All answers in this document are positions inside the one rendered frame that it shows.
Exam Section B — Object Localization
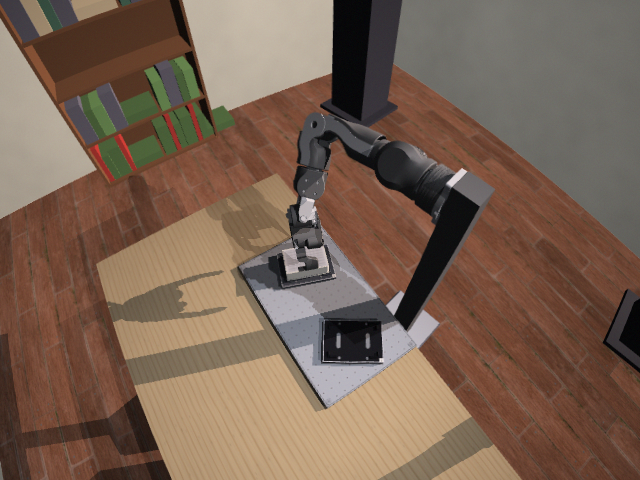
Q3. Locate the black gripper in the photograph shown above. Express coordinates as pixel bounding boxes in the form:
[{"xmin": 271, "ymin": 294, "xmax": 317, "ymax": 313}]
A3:
[{"xmin": 289, "ymin": 206, "xmax": 324, "ymax": 272}]

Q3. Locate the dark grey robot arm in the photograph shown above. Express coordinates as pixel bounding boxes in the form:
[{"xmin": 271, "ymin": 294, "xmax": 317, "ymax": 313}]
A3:
[{"xmin": 286, "ymin": 112, "xmax": 467, "ymax": 228}]

